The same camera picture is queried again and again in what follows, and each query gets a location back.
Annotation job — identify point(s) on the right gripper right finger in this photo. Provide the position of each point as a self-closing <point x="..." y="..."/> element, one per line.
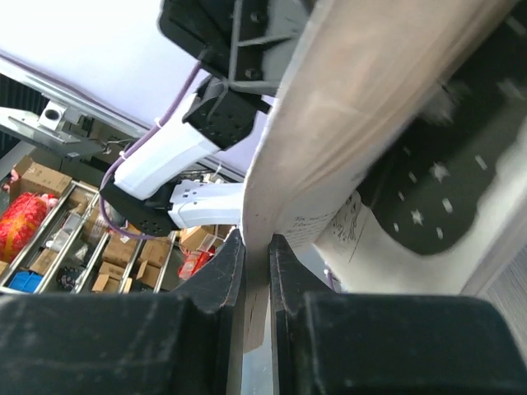
<point x="326" y="342"/>

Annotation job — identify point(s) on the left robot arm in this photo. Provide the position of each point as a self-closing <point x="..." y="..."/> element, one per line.
<point x="245" y="48"/>

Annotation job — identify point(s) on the cardboard box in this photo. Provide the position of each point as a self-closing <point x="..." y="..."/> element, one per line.
<point x="32" y="177"/>

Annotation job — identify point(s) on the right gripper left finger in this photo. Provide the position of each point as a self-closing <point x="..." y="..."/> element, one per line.
<point x="188" y="341"/>

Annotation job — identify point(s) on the metal shelf rack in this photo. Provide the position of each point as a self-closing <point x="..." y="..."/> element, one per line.
<point x="74" y="252"/>

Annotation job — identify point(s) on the red mesh bag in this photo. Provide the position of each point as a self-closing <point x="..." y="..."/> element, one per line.
<point x="21" y="220"/>

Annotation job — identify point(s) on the blue illustrated book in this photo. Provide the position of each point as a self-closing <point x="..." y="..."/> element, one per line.
<point x="397" y="148"/>

